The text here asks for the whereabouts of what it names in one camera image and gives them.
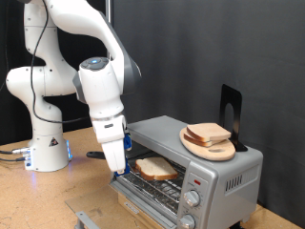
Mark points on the thin bread slice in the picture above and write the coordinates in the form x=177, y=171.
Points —
x=198, y=141

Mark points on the silver oven knob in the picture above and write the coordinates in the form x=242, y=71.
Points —
x=187, y=222
x=192, y=198

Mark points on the silver toaster oven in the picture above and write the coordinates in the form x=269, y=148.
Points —
x=241, y=197

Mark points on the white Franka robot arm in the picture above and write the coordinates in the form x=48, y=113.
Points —
x=44, y=127

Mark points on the metal pole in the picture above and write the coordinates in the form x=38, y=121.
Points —
x=109, y=9

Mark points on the black metal bookend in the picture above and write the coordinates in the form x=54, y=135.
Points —
x=236, y=98

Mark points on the thick bread slice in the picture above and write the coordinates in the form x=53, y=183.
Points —
x=157, y=168

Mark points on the metal spatula with blue block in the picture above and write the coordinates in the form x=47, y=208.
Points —
x=122, y=173

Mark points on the round wooden cutting board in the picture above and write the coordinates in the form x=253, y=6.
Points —
x=213, y=153

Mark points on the wide bread slice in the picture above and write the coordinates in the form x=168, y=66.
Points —
x=209, y=131

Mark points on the blue printed mount bracket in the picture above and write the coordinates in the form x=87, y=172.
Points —
x=127, y=141

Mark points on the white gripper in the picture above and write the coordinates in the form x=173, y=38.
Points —
x=114, y=156

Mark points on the grey backdrop curtain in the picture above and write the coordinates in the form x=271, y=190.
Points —
x=197, y=57

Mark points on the black backdrop curtain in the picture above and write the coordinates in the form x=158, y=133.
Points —
x=12, y=47

